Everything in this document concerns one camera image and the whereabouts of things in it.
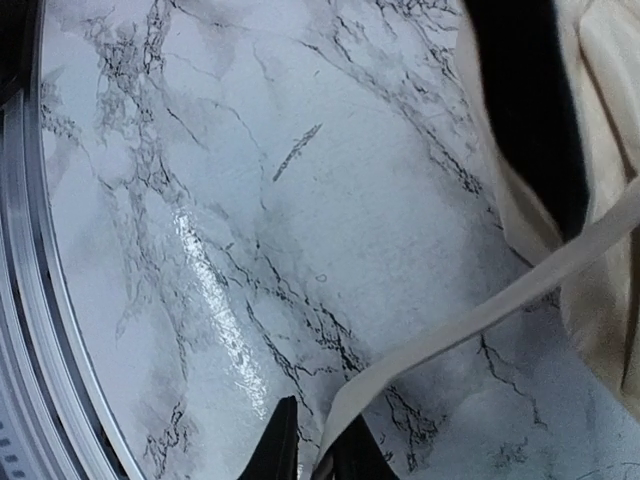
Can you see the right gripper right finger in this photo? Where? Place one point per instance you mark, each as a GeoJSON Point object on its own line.
{"type": "Point", "coordinates": [356, 455]}

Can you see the beige folding umbrella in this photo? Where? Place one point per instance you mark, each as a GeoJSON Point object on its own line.
{"type": "Point", "coordinates": [554, 87]}

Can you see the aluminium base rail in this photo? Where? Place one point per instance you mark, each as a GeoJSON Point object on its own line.
{"type": "Point", "coordinates": [55, 422]}

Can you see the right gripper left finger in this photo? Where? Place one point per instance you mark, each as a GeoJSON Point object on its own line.
{"type": "Point", "coordinates": [276, 454]}

